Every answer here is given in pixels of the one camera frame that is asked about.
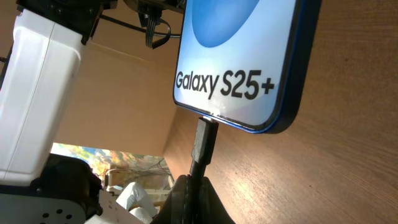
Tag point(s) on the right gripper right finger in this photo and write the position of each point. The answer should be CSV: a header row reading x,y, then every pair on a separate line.
x,y
212,210

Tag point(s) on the blue Galaxy smartphone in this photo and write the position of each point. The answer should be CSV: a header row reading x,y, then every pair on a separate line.
x,y
244,62

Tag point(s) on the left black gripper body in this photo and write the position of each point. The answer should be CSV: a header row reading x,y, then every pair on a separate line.
x,y
150,16

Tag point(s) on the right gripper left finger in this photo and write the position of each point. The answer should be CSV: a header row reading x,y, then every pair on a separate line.
x,y
176,209

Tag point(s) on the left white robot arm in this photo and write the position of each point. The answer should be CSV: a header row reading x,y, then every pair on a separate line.
x,y
74,77

